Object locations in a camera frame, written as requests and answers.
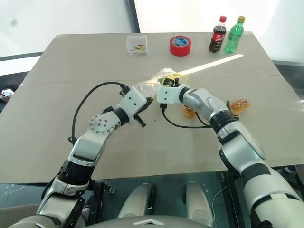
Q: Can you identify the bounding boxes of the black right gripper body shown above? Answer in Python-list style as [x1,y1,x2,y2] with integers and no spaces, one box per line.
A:
[162,75,176,88]

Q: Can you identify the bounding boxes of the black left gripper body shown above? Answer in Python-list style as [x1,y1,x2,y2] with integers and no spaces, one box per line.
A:
[132,97,153,120]

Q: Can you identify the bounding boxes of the clear plastic bag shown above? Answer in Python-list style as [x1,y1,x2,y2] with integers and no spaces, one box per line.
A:
[131,67,191,98]

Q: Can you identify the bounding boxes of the orange wrapped snack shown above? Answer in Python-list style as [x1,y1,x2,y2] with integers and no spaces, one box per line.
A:
[183,105,196,119]
[230,98,251,114]

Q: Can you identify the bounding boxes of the red tape roll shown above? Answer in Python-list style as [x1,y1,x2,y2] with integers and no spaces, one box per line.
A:
[169,35,192,57]

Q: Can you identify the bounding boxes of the clear plastic box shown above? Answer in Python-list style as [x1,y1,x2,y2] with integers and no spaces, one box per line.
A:
[126,35,149,56]

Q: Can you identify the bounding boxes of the cola bottle with red cap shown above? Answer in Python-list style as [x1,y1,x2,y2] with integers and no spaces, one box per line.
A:
[209,15,228,54]

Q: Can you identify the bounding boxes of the green bottle with yellow cap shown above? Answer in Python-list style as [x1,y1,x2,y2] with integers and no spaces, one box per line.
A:
[223,15,246,54]

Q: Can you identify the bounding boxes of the silver rounded shell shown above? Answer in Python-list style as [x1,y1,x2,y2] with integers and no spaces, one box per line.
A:
[117,183,158,219]
[182,181,215,227]

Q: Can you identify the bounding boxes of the grey robot torso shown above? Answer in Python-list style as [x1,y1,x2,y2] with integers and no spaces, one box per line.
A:
[83,215,214,228]

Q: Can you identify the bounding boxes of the red and white object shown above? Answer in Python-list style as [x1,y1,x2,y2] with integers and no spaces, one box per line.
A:
[0,88,14,103]

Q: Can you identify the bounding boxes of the white and blue object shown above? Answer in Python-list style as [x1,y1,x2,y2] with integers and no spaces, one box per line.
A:
[283,164,298,174]

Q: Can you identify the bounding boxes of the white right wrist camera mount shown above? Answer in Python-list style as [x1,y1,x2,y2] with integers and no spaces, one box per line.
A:
[156,83,188,105]

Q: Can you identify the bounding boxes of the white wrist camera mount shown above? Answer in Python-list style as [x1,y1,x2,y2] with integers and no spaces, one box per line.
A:
[156,83,188,105]
[119,89,148,120]

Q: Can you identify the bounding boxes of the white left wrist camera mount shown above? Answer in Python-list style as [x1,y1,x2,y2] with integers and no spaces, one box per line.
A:
[119,89,148,120]

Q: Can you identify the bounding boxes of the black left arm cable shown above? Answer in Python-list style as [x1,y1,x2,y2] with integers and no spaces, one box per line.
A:
[68,81,130,144]

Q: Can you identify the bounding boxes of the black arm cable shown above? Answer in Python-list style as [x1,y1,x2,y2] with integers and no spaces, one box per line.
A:
[68,81,130,144]
[159,103,214,130]

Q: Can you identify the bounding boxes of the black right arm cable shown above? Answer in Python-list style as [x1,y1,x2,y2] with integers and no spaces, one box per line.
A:
[159,103,214,130]

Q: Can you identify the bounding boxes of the black window frame post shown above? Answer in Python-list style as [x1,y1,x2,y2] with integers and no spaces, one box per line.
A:
[131,0,141,34]

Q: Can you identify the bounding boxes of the thin white cable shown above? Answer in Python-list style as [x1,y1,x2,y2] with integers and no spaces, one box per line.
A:
[212,185,228,212]

